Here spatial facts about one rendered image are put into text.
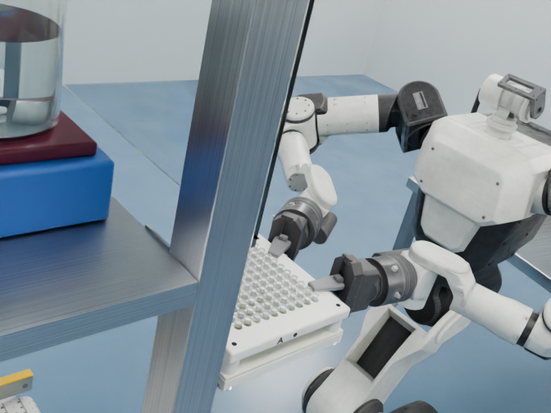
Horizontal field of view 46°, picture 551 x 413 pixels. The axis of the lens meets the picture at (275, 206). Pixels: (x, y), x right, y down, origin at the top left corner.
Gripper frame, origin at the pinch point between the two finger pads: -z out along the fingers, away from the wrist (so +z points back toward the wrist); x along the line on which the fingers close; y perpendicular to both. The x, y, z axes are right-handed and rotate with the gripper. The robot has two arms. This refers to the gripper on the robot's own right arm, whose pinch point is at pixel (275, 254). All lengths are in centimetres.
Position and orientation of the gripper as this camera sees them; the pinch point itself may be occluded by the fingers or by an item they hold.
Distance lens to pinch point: 116.7
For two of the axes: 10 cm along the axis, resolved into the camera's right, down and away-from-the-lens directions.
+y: -9.3, -3.4, 1.8
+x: -2.3, 8.7, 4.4
